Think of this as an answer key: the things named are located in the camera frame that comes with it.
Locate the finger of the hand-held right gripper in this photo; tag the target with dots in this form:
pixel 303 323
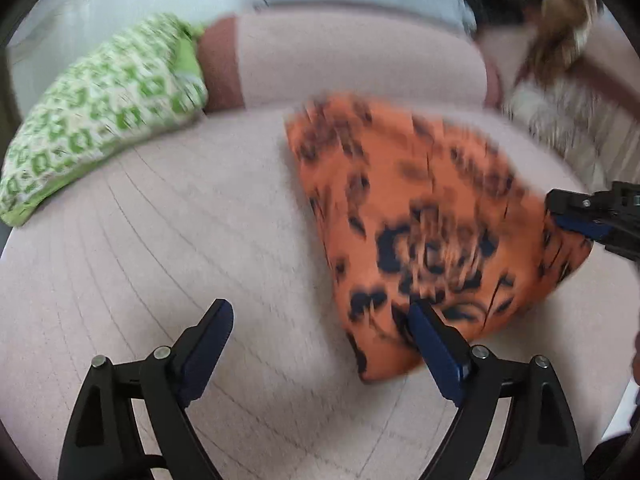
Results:
pixel 582 227
pixel 575 202

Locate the striped beige cushion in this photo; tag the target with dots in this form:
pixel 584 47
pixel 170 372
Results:
pixel 575 120

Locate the orange black floral garment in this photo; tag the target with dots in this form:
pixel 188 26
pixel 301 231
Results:
pixel 425 220

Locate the green checked pillow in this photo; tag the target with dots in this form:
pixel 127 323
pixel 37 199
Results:
pixel 100 115

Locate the brown patterned cloth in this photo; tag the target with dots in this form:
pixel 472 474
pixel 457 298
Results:
pixel 560 20

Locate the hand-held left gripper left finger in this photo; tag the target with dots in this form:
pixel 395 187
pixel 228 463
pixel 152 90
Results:
pixel 207 350

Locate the pink cylindrical bolster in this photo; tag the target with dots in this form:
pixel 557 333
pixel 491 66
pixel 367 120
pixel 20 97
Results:
pixel 350 60

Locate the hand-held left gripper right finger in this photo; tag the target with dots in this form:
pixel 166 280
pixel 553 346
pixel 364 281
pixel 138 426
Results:
pixel 440 355

